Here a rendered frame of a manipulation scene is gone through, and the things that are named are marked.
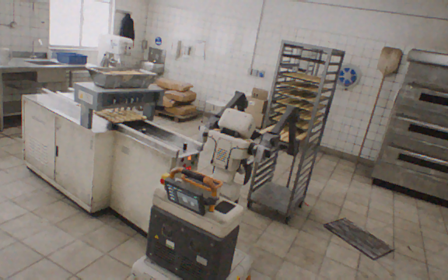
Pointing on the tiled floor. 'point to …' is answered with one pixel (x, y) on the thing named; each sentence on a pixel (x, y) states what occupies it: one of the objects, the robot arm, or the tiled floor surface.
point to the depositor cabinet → (68, 153)
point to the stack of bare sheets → (358, 238)
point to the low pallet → (176, 114)
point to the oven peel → (386, 61)
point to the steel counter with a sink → (33, 64)
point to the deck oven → (431, 133)
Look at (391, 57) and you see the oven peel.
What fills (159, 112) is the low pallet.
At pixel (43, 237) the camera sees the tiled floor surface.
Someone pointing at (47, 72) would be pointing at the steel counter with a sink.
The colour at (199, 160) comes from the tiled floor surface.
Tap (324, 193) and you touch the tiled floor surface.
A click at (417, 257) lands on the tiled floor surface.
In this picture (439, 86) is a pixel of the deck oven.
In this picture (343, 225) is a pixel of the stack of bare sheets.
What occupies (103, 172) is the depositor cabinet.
